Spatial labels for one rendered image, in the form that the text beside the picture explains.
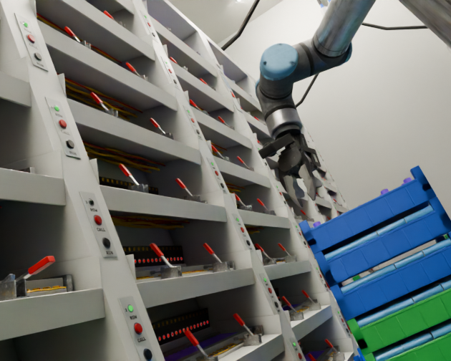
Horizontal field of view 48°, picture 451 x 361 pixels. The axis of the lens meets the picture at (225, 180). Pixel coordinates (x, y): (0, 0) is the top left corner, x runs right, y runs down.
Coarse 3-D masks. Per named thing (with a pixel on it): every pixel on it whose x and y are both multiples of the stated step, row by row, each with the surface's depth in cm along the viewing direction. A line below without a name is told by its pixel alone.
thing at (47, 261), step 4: (48, 256) 62; (52, 256) 63; (44, 260) 62; (48, 260) 62; (52, 260) 63; (36, 264) 63; (40, 264) 63; (44, 264) 62; (48, 264) 63; (32, 268) 63; (36, 268) 63; (40, 268) 63; (44, 268) 64; (28, 272) 63; (32, 272) 63; (36, 272) 63; (12, 276) 65; (20, 276) 64; (24, 276) 64; (28, 276) 64; (12, 280) 65; (16, 280) 64; (20, 280) 64; (16, 284) 65
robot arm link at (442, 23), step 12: (408, 0) 59; (420, 0) 57; (432, 0) 55; (444, 0) 54; (420, 12) 58; (432, 12) 56; (444, 12) 54; (432, 24) 57; (444, 24) 55; (444, 36) 56
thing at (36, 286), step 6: (30, 282) 72; (36, 282) 73; (42, 282) 74; (48, 282) 75; (54, 282) 77; (60, 282) 78; (30, 288) 72; (36, 288) 72; (42, 288) 74; (48, 288) 74; (54, 288) 74; (60, 288) 78
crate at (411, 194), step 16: (416, 176) 113; (400, 192) 113; (416, 192) 112; (432, 192) 111; (368, 208) 114; (384, 208) 113; (400, 208) 112; (416, 208) 119; (304, 224) 117; (336, 224) 115; (352, 224) 114; (368, 224) 114; (384, 224) 123; (320, 240) 116; (336, 240) 115; (352, 240) 125
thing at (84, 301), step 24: (72, 264) 81; (96, 264) 79; (72, 288) 79; (96, 288) 78; (0, 312) 59; (24, 312) 63; (48, 312) 66; (72, 312) 71; (96, 312) 75; (0, 336) 59
